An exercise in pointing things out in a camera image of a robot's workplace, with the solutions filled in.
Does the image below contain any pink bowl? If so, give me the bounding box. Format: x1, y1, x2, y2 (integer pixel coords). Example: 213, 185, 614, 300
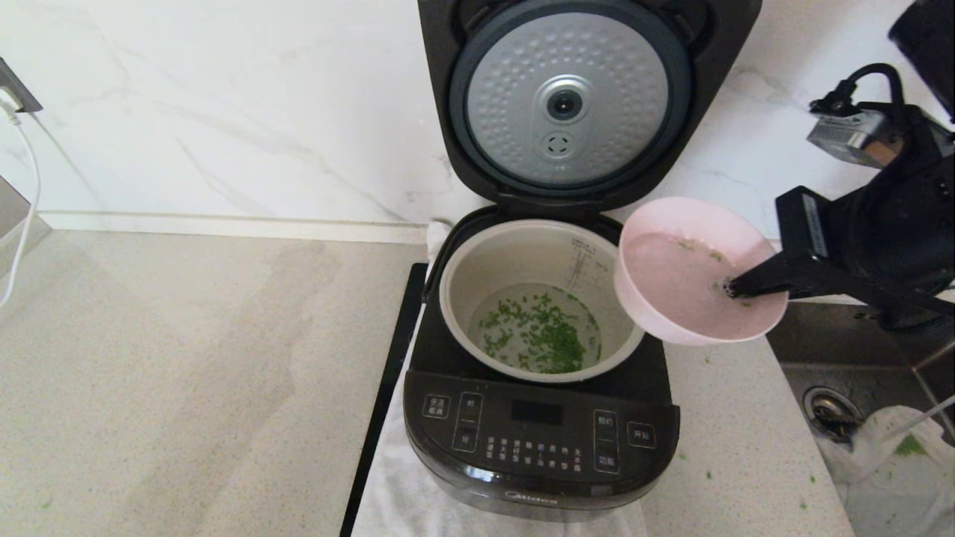
613, 196, 790, 346

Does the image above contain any chopped green food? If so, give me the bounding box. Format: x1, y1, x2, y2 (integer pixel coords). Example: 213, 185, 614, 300
477, 292, 602, 375

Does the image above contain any black rice cooker lid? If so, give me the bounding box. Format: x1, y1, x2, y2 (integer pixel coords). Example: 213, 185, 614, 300
416, 0, 763, 212

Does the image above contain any black rice cooker body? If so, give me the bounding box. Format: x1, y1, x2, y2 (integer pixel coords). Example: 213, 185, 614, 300
403, 207, 681, 523

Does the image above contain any grey inner pot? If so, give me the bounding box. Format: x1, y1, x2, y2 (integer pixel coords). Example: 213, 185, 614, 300
438, 219, 647, 384

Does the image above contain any steel sink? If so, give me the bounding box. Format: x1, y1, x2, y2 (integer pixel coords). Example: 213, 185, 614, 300
767, 298, 955, 537

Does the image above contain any sink drain strainer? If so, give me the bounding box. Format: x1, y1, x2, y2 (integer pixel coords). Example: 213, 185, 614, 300
802, 386, 865, 444

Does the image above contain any white cloth with green bits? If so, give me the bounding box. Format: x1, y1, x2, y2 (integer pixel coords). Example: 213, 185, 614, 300
817, 405, 955, 537

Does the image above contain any black flat strip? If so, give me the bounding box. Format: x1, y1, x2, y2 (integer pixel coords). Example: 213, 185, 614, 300
339, 263, 428, 537

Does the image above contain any white towel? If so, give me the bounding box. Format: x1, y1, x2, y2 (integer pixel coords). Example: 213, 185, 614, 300
351, 219, 648, 537

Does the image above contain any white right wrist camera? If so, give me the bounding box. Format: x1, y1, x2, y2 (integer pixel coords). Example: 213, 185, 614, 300
806, 108, 896, 169

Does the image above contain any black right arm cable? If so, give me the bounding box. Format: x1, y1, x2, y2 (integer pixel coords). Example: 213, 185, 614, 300
810, 63, 907, 114

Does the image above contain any white cable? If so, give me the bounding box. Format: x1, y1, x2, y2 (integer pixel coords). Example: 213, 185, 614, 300
0, 104, 43, 310

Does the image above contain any wall socket with plug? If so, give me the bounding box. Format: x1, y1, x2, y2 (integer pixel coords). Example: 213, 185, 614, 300
0, 56, 44, 114

